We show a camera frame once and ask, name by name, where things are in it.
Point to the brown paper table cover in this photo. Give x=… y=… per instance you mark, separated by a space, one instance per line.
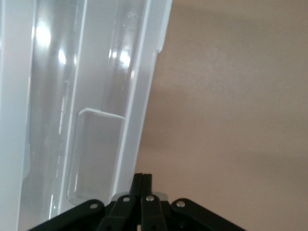
x=228 y=108

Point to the clear plastic box lid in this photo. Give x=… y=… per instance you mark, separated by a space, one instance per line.
x=72 y=96

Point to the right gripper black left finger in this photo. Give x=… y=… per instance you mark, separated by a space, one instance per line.
x=115 y=216

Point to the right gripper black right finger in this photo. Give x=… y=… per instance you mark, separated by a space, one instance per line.
x=168 y=216

